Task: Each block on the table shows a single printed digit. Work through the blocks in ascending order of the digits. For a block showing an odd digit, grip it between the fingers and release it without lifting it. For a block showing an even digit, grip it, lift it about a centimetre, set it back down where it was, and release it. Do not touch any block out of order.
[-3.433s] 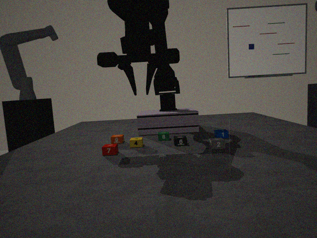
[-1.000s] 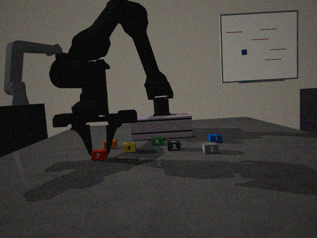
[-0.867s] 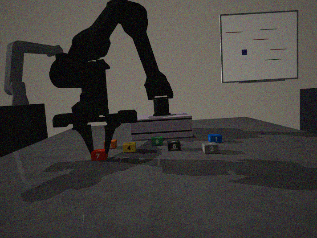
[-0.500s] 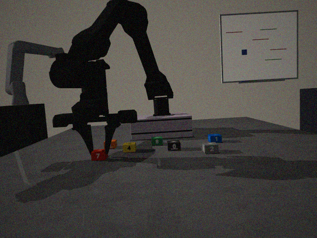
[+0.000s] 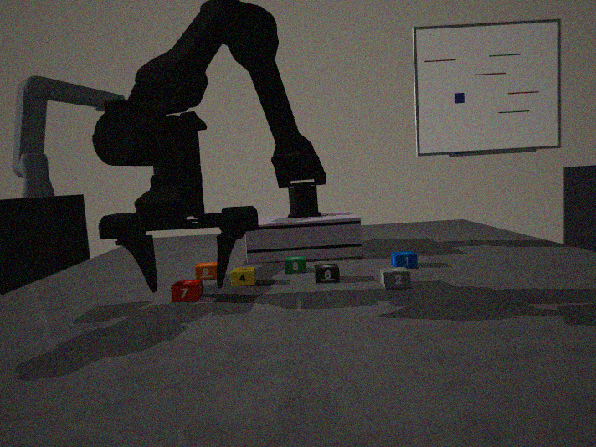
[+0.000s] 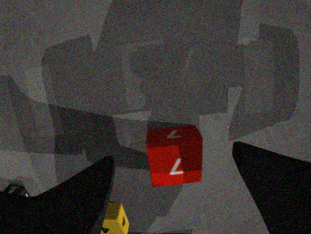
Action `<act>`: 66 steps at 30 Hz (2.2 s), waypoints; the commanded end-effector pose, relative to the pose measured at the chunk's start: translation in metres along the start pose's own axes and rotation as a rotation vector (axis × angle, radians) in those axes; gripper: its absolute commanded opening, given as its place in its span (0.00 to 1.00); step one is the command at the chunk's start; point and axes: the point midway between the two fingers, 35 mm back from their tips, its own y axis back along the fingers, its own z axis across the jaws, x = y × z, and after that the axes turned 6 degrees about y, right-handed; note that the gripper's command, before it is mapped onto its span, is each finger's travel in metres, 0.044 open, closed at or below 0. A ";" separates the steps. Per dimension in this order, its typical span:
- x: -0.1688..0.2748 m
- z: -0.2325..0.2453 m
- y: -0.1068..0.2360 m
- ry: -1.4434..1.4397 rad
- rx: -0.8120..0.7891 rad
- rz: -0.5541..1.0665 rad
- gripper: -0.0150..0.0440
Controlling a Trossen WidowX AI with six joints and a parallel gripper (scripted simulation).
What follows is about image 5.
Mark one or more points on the green block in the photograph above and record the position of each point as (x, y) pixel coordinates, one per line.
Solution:
(295, 264)

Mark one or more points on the red block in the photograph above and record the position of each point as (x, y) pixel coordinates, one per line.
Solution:
(187, 290)

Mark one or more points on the blue block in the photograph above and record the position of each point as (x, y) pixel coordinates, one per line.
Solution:
(407, 259)

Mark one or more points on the yellow block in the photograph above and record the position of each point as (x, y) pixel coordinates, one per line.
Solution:
(243, 276)

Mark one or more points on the orange block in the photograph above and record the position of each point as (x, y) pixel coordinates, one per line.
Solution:
(206, 271)

